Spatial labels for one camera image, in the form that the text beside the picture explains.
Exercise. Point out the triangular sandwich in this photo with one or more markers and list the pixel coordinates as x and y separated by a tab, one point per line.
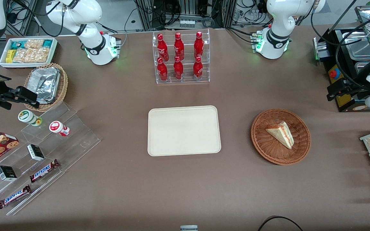
283	134

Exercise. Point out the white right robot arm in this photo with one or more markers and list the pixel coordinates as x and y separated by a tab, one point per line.
75	12

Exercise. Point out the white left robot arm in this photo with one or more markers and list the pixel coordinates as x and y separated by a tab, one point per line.
278	19

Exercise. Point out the light wicker basket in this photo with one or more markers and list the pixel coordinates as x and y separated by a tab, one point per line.
63	86

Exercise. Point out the brown round wicker basket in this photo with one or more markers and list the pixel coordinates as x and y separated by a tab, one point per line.
281	154

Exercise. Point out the cream rectangular serving tray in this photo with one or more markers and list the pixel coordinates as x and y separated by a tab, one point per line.
184	131

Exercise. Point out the black food warmer appliance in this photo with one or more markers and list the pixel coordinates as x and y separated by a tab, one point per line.
348	104

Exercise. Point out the stainless steel pan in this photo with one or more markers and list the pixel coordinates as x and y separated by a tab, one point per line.
361	68
360	48

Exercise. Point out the green lid yogurt cup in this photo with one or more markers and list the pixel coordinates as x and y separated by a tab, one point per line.
27	116

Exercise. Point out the white rectangular snack bin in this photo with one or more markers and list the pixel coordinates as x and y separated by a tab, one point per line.
3	62

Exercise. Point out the yellow snack packet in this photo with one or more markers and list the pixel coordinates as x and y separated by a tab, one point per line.
10	56

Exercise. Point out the aluminium foil container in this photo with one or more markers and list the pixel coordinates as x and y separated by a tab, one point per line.
45	85

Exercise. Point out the small black box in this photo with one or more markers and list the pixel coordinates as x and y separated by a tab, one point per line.
6	173
35	152

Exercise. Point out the clear bag of crackers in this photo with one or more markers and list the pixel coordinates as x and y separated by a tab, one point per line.
30	55
34	44

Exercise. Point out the red lid yogurt cup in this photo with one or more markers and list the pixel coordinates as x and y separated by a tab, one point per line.
57	127

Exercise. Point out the teal snack packet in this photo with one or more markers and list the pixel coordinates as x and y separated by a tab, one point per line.
18	44
47	43

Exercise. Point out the Snickers chocolate bar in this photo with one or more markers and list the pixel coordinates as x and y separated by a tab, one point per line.
14	196
43	171

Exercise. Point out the clear acrylic stepped display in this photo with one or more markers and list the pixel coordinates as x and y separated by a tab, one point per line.
79	141

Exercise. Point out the red cola bottle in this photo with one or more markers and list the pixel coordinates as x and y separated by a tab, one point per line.
178	69
162	46
198	69
179	46
198	45
162	70

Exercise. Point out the clear acrylic bottle rack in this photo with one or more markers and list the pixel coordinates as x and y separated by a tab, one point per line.
186	77

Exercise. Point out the white connector block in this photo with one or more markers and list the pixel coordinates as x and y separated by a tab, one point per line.
187	23

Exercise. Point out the small grey device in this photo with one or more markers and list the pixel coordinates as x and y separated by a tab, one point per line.
189	228

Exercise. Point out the aluminium frame rack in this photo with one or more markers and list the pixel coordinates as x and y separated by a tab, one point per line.
146	16

